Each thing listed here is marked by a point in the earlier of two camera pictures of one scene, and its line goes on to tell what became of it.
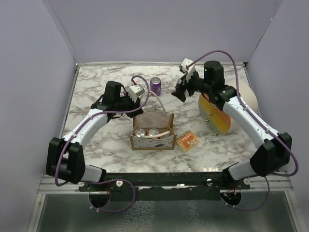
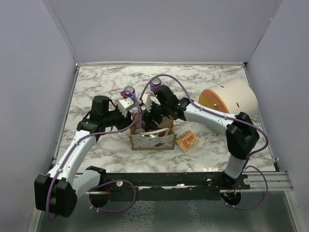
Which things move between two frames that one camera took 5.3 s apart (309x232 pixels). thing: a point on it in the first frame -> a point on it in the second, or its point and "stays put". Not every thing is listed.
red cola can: [139, 132] stays put
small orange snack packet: [187, 141] stays put
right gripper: [180, 88] -> [158, 121]
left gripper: [134, 105] -> [125, 122]
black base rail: [165, 186] stays put
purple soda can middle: [155, 85] stays put
